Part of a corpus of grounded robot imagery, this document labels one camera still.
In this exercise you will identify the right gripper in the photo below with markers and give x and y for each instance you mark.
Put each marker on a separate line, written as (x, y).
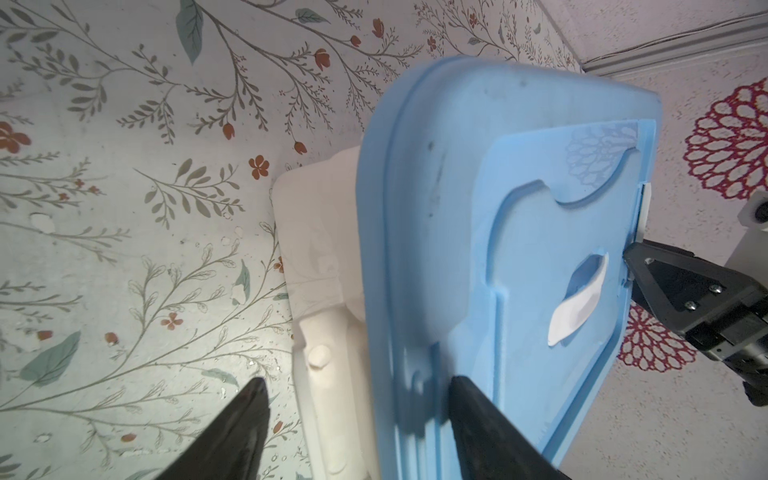
(716, 308)

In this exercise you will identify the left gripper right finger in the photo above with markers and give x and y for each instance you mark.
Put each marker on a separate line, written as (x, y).
(488, 445)

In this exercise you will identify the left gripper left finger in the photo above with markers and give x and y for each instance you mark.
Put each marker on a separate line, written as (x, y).
(232, 445)

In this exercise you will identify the blue plastic lid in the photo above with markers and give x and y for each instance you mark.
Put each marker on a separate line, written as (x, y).
(494, 204)

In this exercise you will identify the white plastic bin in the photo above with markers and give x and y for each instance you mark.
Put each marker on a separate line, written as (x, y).
(316, 224)

